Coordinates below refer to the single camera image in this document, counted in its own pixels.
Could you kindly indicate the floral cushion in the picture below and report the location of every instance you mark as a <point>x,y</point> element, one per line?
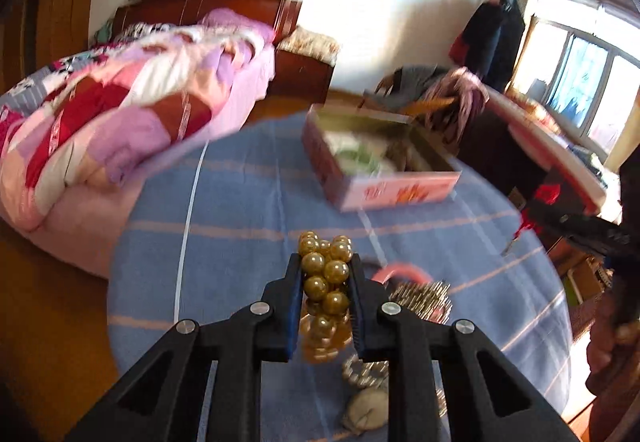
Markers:
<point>310,44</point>

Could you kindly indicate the grey garment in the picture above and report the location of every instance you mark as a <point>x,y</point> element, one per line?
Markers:
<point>405,82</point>

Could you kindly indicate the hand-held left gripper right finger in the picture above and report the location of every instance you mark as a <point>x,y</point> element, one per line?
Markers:
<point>357,307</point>

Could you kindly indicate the blue striped tablecloth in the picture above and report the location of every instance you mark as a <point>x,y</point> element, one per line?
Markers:
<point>240,202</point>

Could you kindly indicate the teal cloth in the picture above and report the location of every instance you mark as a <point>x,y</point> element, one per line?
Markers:
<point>104,31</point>

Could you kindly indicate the pale wristwatch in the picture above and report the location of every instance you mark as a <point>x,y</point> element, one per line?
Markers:
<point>367,409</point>

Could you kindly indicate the pink garment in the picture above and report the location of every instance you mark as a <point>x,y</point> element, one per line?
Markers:
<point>467,97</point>

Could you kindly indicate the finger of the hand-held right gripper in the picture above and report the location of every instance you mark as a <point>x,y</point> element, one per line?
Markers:
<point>580,229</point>

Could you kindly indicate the red tassel ornament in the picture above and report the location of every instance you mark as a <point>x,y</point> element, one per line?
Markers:
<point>542,194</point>

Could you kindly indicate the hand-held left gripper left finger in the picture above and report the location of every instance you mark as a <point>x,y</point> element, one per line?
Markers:
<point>295,302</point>

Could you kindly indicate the hanging dark coats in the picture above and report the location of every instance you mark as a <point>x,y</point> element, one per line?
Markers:
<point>492,37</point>

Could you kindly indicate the wooden nightstand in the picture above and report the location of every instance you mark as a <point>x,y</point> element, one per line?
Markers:
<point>300,79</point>

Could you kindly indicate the window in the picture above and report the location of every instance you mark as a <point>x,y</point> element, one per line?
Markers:
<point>575,67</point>

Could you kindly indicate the dark wooden desk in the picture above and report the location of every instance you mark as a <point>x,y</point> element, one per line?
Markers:
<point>495,157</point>

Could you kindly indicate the wooden wardrobe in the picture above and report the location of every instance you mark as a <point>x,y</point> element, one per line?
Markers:
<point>65,12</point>

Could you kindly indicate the purple pillow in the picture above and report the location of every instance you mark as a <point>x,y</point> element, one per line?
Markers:
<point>235,22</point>

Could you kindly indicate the green bangle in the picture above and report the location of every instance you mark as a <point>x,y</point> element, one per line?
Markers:
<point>350,156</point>

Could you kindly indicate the patchwork quilt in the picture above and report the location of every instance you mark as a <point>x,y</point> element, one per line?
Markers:
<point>125,112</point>

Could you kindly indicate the bed with pink sheet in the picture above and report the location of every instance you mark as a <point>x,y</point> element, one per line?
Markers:
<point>75,242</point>

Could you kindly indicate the pink tin box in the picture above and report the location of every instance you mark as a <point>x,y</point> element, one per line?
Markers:
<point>390,192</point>

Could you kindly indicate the person's right hand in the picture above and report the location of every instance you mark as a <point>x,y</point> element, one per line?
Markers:
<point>607,352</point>

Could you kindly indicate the pink bangle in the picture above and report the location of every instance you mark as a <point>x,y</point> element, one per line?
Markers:
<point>395,268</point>

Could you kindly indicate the black white patterned cloth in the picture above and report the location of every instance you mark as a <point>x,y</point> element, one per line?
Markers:
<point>147,29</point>

